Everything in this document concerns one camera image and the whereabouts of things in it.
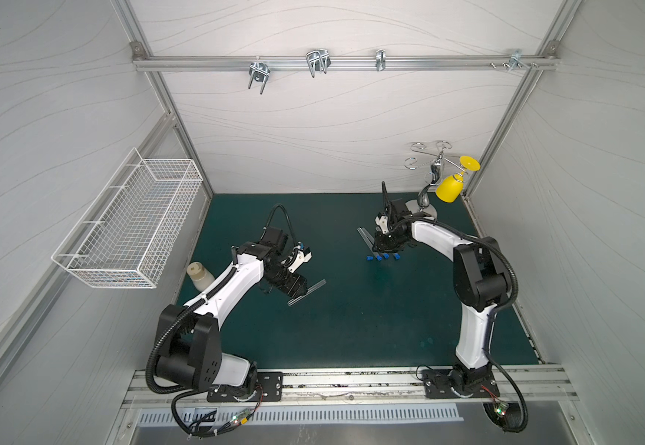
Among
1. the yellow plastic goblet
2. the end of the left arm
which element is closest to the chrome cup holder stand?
the yellow plastic goblet

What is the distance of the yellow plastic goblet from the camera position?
0.91 metres

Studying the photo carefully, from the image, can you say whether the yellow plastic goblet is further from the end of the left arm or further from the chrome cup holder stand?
the end of the left arm
